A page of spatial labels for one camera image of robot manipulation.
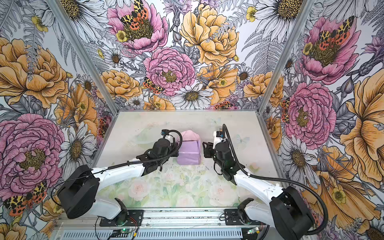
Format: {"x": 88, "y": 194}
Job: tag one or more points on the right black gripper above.
{"x": 209, "y": 148}

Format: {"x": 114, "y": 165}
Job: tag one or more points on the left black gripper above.
{"x": 174, "y": 146}

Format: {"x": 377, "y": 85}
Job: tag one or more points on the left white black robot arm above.
{"x": 78, "y": 194}

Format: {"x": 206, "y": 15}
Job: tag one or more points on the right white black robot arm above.
{"x": 272, "y": 205}

